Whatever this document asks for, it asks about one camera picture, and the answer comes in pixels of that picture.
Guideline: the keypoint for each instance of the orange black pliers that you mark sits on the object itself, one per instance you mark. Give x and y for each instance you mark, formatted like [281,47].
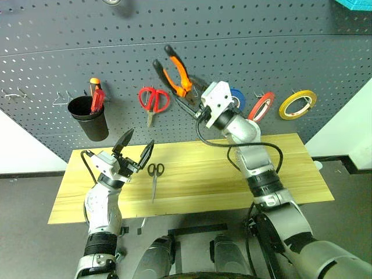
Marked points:
[178,69]

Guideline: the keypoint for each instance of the blue tape roll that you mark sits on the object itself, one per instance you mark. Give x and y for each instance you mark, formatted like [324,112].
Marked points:
[240,97]

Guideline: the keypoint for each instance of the black cup holder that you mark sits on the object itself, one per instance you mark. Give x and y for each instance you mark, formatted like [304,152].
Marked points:
[90,125]

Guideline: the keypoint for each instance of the dark grey metal pegboard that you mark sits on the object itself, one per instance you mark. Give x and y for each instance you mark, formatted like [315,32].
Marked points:
[203,35]

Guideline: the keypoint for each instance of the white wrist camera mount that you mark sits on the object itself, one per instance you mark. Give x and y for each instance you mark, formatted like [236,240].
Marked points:
[104,162]
[216,98]

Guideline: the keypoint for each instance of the orange utility knife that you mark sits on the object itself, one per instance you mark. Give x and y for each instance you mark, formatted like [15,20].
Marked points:
[94,82]

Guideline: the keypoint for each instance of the teal foam block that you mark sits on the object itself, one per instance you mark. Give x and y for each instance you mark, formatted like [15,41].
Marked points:
[356,3]

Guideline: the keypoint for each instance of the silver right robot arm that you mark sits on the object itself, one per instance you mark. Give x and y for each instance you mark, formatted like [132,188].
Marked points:
[267,180]

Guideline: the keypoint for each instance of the red tape roll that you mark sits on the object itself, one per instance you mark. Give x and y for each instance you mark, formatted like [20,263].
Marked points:
[263,104]

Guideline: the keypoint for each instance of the dark rounded robot leg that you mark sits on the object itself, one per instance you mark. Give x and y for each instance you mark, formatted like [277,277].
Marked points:
[154,258]
[229,258]

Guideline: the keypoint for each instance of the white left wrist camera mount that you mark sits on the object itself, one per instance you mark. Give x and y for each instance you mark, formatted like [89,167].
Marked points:
[104,162]

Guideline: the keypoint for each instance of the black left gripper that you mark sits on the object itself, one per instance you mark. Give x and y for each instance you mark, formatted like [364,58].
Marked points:
[128,167]

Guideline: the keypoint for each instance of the yellow tape roll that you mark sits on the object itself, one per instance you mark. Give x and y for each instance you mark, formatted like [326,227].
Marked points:
[299,94]

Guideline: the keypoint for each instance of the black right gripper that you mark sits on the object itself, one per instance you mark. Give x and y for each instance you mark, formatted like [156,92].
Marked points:
[204,113]

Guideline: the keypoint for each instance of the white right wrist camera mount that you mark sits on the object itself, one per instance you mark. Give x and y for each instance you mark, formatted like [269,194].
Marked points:
[216,98]

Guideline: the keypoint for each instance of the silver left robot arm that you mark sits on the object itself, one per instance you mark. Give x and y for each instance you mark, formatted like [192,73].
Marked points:
[101,209]

